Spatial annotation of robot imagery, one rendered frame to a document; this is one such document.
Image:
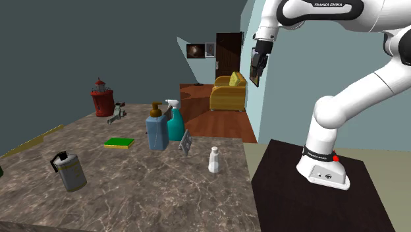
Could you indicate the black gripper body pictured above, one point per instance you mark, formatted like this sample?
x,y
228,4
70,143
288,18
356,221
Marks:
x,y
264,47

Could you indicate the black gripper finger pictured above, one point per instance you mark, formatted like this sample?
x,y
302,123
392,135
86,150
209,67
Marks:
x,y
257,66

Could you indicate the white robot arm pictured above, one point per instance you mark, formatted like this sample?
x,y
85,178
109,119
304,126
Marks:
x,y
334,106

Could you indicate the dark wooden door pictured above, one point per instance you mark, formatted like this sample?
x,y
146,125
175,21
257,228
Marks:
x,y
228,54

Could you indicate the yellow armchair with cushion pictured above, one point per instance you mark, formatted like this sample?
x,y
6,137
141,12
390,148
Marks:
x,y
228,96

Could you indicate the teal spray bottle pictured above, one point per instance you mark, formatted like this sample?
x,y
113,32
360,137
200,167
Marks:
x,y
175,125

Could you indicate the white salt shaker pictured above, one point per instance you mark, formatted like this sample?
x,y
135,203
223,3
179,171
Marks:
x,y
213,160

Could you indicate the blue soap dispenser bottle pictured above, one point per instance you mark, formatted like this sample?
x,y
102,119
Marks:
x,y
157,131

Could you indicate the dark robot stand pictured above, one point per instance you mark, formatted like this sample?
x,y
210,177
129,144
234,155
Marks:
x,y
308,202

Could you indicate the green and yellow sponge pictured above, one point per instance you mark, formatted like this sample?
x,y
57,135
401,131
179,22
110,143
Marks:
x,y
119,142

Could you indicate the red lighthouse figure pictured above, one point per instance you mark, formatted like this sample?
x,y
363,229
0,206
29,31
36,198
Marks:
x,y
102,100

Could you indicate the grey smoke grenade canister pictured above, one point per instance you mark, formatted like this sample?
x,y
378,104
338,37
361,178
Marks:
x,y
71,172

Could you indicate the dark green object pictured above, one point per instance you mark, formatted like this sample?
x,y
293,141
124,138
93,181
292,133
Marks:
x,y
1,171

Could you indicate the black framed wall picture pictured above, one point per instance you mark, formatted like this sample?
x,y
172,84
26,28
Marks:
x,y
254,80

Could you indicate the small pale wall picture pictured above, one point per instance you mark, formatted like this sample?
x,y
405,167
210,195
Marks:
x,y
210,49

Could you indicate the dark wall picture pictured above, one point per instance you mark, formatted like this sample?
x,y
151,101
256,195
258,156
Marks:
x,y
195,51

